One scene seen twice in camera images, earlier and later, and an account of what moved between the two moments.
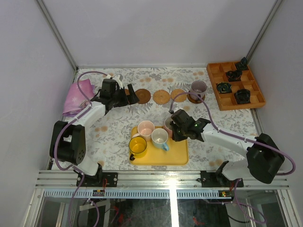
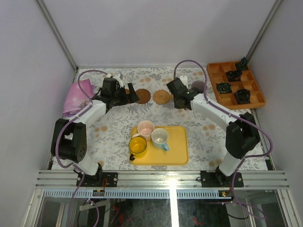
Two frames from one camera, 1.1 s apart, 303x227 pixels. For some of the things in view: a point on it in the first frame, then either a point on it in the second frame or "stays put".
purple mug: [199, 87] stays put
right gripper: [176, 137] -> [175, 105]
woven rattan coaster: [161, 97] stays put
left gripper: [126, 97] stays put
